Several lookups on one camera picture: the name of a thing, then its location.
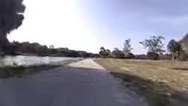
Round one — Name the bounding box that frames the grey paved path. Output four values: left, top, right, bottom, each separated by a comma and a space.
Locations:
0, 48, 169, 106

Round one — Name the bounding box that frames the distant dark tree line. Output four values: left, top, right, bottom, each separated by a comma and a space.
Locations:
0, 38, 101, 65

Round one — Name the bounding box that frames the row of trees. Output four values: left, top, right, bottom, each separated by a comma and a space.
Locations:
98, 22, 188, 67

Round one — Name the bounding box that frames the pale water surface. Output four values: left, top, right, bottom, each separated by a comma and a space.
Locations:
0, 48, 84, 77

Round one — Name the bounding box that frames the grass strip by water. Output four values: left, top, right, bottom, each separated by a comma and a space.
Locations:
0, 48, 84, 89

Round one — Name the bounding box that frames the dry grass field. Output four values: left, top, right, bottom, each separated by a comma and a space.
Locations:
88, 49, 188, 106

